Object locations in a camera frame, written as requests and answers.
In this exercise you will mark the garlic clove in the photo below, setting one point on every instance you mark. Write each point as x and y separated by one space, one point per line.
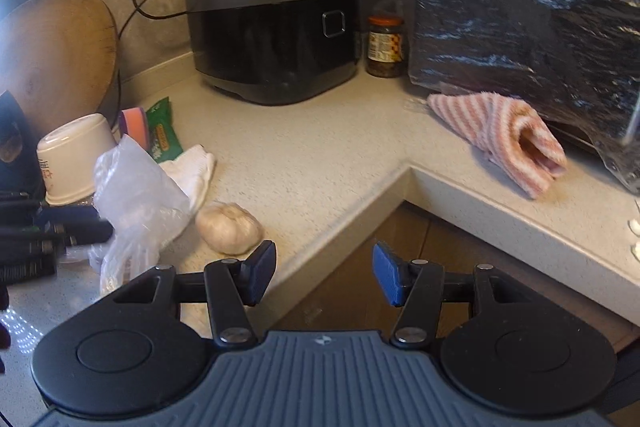
634 227
636 250

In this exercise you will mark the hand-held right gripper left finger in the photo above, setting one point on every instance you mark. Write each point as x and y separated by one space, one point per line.
261 268

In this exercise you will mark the pink striped towel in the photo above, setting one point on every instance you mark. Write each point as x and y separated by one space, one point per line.
500 132

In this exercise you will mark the orange and purple sponge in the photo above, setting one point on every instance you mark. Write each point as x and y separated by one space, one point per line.
133 123

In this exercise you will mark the wooden cabinet door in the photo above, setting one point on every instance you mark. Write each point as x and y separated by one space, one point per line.
450 257

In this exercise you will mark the white cloth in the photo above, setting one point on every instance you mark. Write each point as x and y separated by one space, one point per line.
192 172

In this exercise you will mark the garlic bulb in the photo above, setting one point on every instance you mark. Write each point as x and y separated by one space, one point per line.
229 227

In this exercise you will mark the green snack packet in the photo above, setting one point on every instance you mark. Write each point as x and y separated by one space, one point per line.
162 132

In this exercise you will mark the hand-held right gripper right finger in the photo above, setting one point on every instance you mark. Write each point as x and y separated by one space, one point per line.
386 272

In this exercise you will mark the clear plastic bag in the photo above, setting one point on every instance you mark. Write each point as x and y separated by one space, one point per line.
137 202

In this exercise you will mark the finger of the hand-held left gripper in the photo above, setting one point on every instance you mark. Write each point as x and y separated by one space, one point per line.
75 227
25 264

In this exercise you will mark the white paper cup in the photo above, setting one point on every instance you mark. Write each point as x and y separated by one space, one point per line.
75 157

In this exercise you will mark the navy appliance with gold trim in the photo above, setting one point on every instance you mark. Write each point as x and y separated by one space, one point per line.
12 142

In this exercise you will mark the round wooden cutting board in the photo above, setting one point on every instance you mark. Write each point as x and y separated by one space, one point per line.
55 57

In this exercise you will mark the glass jar with yellow label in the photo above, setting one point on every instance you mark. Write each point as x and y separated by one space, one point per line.
385 49

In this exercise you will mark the grey and black rice cooker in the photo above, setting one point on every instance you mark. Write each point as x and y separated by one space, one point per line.
272 37

